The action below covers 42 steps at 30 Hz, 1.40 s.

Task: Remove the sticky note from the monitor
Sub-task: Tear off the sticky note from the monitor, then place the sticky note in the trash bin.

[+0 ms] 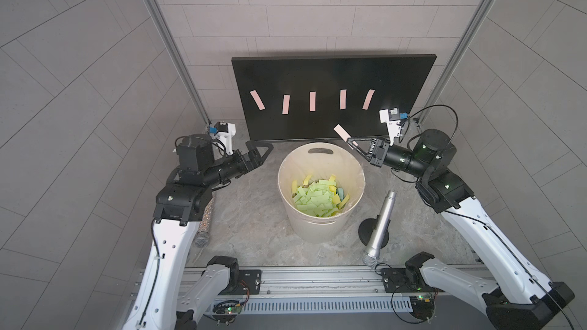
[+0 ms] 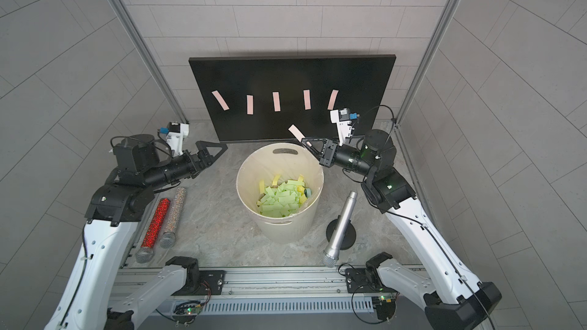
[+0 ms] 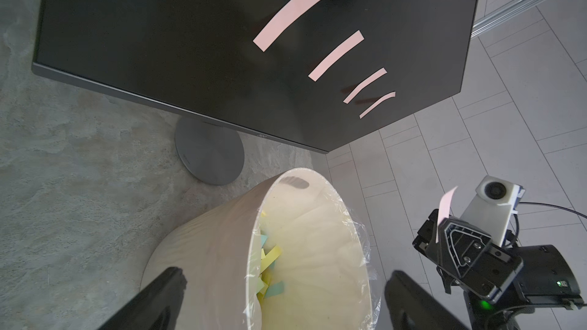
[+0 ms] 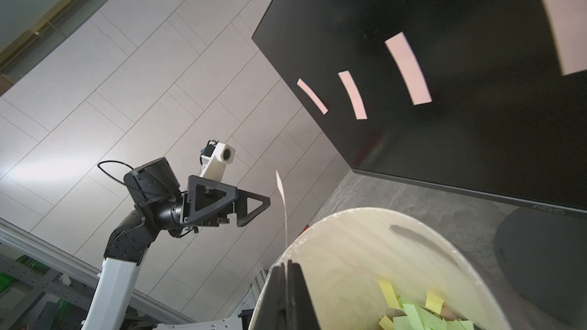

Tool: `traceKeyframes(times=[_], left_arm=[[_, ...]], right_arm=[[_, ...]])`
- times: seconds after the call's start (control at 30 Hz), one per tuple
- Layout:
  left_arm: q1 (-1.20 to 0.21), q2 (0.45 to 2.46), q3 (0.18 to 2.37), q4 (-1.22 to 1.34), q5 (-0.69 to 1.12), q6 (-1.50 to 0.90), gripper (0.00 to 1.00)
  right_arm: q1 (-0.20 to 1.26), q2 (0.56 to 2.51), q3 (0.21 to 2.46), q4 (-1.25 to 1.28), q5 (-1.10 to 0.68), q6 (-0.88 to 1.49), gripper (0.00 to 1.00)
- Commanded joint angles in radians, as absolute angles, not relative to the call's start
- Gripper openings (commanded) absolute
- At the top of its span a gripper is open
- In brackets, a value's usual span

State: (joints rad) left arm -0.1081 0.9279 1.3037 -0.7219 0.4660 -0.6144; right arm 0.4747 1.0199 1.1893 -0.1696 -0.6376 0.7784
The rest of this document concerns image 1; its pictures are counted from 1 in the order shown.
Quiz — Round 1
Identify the pink sticky note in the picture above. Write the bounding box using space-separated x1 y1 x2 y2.
309 91 316 112
250 90 265 111
333 125 351 142
339 90 347 110
362 90 375 110
282 95 290 115

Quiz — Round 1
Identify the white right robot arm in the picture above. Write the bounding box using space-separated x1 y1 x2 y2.
343 129 575 329

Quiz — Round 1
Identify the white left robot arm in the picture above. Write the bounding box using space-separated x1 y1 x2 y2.
123 134 274 329

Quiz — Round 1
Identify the black flat monitor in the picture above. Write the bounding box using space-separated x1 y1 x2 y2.
232 53 437 141

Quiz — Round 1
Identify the pile of discarded sticky notes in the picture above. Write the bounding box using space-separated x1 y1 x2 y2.
290 175 350 218

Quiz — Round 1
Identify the cream plastic waste bin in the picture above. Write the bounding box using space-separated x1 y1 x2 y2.
278 143 365 244

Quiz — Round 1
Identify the black round microphone base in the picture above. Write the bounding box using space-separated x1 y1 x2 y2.
358 218 390 248

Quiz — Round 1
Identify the left green circuit board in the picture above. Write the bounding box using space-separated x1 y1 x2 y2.
212 300 244 325

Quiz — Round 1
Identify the right circuit board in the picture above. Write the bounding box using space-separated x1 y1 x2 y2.
410 295 436 322

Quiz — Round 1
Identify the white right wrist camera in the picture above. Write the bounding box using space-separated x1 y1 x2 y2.
379 108 409 145

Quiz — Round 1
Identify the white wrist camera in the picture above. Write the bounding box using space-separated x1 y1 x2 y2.
379 108 409 145
208 122 236 156

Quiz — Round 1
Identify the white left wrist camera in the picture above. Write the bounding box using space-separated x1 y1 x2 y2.
208 122 236 156

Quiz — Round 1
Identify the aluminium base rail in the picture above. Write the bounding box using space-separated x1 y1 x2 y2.
123 263 505 317

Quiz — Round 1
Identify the aluminium corner post right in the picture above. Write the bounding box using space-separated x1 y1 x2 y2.
419 0 496 124

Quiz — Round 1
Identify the aluminium corner post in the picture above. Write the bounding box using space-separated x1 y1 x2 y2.
419 0 496 124
143 0 211 125

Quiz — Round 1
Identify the aluminium corner post left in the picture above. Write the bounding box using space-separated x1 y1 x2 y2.
143 0 211 125

